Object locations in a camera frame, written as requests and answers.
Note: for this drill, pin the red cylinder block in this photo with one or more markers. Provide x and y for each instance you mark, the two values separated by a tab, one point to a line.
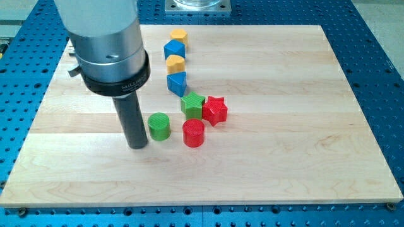
193	133

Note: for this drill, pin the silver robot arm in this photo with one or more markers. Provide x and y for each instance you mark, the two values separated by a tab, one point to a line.
108	45

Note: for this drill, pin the green star block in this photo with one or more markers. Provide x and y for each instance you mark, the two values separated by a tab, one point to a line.
191	105

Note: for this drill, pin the red star block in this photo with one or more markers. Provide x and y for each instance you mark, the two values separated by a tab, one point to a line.
215	110

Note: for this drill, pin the wooden board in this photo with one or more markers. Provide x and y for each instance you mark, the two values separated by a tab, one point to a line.
295	132

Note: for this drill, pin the blue triangle block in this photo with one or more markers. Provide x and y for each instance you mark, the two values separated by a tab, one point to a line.
177	83

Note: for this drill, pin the green cylinder block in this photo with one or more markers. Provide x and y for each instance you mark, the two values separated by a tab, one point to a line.
159	126

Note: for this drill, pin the yellow heart block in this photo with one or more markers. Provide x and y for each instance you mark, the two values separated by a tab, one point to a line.
175	64

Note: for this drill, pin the blue cube block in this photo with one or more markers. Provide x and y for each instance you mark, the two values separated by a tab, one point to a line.
174	47

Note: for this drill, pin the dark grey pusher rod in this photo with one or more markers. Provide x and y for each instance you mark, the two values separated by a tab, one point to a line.
129	113

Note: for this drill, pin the yellow hexagon block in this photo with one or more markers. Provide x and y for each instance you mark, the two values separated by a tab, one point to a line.
179	35

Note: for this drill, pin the left board clamp screw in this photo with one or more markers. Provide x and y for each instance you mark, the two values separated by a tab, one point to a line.
21	212

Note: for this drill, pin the board clamp screw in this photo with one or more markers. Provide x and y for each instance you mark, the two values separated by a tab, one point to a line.
391	206
21	212

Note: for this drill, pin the right board clamp screw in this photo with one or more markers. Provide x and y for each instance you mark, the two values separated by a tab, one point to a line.
391	206

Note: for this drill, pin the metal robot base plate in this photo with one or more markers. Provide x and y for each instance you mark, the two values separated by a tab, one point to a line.
197	6

